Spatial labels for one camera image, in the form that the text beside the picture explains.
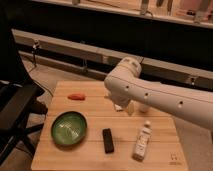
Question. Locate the green ceramic bowl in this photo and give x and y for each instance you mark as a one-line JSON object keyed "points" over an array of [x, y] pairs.
{"points": [[69, 128]]}

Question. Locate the orange carrot toy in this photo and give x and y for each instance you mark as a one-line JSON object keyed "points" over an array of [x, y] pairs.
{"points": [[77, 96]]}

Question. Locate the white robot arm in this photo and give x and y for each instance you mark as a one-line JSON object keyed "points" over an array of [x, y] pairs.
{"points": [[124, 85]]}

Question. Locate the wooden table board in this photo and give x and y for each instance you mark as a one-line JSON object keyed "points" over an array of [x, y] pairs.
{"points": [[164, 152]]}

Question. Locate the black rectangular remote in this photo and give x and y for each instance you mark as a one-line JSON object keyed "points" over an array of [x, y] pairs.
{"points": [[108, 141]]}

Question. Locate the beige cylindrical end effector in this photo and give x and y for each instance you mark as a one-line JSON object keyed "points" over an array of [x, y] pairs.
{"points": [[130, 108]]}

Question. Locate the white plastic bottle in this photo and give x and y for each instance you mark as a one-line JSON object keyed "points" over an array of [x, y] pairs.
{"points": [[142, 141]]}

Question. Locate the white paper cup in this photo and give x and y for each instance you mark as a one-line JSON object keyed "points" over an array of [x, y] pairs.
{"points": [[143, 108]]}

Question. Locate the black office chair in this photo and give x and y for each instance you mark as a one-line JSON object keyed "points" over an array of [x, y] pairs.
{"points": [[16, 104]]}

